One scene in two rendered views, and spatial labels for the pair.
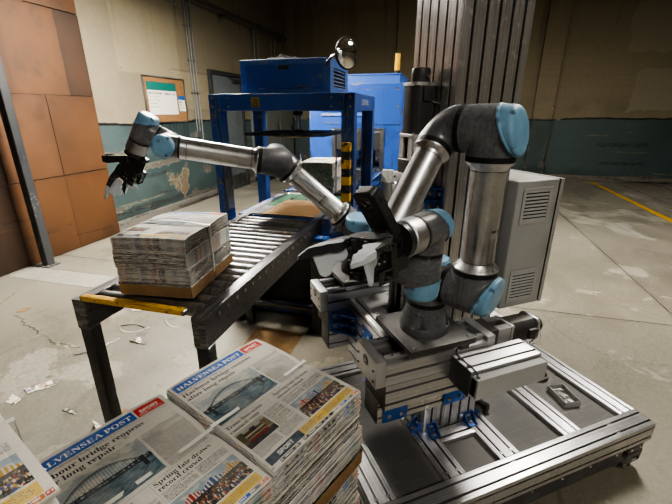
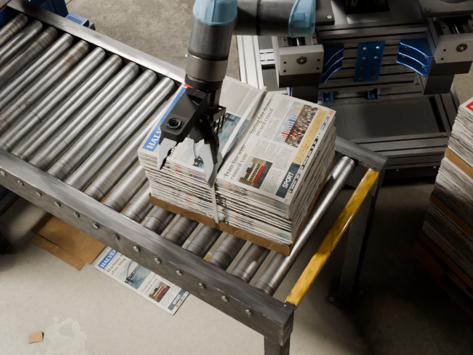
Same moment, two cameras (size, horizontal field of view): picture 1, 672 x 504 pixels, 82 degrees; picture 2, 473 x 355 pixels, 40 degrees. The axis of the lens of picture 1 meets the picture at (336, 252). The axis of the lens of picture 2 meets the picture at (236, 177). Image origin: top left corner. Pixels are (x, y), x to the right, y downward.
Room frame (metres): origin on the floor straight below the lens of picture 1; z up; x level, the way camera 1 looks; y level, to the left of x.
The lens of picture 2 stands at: (1.14, 1.55, 2.17)
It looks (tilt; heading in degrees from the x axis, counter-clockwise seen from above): 54 degrees down; 291
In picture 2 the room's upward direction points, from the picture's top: 4 degrees counter-clockwise
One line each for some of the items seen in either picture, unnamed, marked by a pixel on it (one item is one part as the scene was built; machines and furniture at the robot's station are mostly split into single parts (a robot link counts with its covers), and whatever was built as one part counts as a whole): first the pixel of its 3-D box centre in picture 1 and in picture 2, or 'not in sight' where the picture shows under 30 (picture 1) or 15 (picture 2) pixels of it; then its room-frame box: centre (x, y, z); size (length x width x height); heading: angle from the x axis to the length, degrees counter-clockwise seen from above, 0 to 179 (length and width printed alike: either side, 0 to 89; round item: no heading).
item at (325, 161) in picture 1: (323, 174); not in sight; (3.38, 0.11, 0.93); 0.38 x 0.30 x 0.26; 165
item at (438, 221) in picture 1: (427, 230); not in sight; (0.77, -0.19, 1.21); 0.11 x 0.08 x 0.09; 137
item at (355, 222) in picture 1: (359, 230); not in sight; (1.52, -0.09, 0.98); 0.13 x 0.12 x 0.14; 12
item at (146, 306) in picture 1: (132, 304); (335, 234); (1.21, 0.71, 0.81); 0.43 x 0.03 x 0.02; 75
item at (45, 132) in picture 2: (250, 240); (70, 107); (2.04, 0.48, 0.77); 0.47 x 0.05 x 0.05; 75
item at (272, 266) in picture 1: (278, 263); (177, 86); (1.78, 0.29, 0.74); 1.34 x 0.05 x 0.12; 165
